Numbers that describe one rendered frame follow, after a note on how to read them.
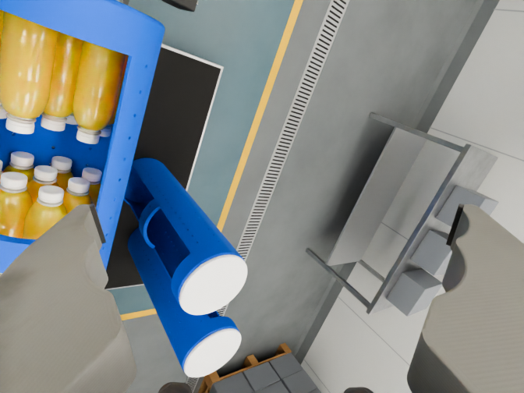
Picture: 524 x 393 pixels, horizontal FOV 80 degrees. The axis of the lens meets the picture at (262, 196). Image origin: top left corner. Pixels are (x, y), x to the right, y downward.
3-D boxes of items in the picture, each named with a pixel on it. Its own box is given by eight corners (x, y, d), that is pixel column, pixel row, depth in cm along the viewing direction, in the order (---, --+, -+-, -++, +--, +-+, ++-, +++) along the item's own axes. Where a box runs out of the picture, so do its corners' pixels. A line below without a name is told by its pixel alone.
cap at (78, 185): (85, 193, 64) (86, 185, 63) (64, 188, 63) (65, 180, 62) (91, 186, 67) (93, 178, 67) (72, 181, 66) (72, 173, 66)
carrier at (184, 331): (159, 260, 212) (180, 226, 208) (220, 373, 152) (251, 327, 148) (118, 253, 191) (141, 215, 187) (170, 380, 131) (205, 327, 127)
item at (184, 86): (72, 278, 198) (76, 295, 188) (116, 26, 148) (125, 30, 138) (154, 270, 232) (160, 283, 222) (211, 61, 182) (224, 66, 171)
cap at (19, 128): (0, 117, 53) (-1, 127, 54) (15, 126, 52) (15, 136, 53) (25, 118, 57) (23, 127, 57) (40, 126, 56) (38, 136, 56)
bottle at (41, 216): (11, 270, 63) (21, 187, 57) (50, 261, 69) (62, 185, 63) (24, 292, 60) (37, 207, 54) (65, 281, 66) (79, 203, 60)
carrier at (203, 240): (160, 150, 174) (107, 169, 163) (241, 240, 114) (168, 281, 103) (175, 190, 192) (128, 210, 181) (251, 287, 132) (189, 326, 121)
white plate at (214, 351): (221, 374, 151) (219, 372, 152) (252, 329, 147) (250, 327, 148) (172, 381, 131) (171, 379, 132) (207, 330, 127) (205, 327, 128)
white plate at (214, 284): (242, 243, 113) (240, 241, 114) (170, 283, 103) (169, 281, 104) (251, 288, 131) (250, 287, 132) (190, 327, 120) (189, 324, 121)
